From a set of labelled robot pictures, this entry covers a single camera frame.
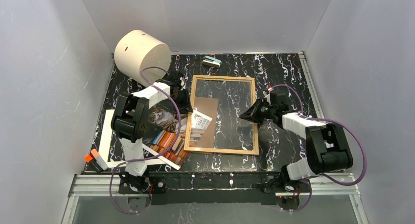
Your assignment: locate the clear acrylic sheet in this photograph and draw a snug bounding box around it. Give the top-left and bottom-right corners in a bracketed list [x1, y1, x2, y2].
[194, 80, 254, 151]

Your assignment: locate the white mat board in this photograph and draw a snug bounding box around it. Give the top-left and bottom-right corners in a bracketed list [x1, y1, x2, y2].
[98, 110, 168, 168]

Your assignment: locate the teal white stapler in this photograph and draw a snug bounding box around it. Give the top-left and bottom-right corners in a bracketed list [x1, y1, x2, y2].
[201, 56, 222, 68]

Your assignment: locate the brown backing board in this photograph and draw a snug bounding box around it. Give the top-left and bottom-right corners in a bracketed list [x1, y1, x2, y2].
[184, 97, 218, 153]

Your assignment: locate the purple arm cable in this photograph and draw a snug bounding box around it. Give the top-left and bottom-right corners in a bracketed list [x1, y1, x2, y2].
[267, 84, 368, 212]
[109, 66, 182, 215]

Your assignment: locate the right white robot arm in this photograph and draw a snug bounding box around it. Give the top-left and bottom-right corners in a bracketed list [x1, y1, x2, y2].
[239, 90, 353, 183]

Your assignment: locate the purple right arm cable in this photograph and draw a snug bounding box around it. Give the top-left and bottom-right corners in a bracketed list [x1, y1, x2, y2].
[267, 84, 368, 212]

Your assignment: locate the peach cap glue stick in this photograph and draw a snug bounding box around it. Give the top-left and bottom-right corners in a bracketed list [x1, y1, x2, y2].
[91, 149, 109, 171]

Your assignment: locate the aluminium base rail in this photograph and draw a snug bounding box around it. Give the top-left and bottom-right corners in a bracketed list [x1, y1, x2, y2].
[62, 172, 368, 224]

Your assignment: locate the light wooden picture frame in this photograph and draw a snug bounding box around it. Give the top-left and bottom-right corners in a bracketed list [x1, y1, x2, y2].
[190, 75, 259, 156]

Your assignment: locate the orange cap black marker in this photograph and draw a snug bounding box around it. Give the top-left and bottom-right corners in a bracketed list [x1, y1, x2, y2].
[84, 154, 103, 173]

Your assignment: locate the large white cylinder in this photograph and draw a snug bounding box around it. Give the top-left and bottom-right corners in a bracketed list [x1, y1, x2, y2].
[114, 30, 171, 87]

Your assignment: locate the cat and books photo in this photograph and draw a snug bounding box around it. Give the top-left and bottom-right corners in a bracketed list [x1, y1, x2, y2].
[141, 99, 213, 171]

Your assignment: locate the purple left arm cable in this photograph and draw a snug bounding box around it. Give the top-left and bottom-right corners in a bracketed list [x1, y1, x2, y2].
[109, 66, 182, 215]

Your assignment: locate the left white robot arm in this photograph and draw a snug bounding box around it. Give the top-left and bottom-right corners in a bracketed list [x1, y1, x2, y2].
[111, 71, 192, 177]

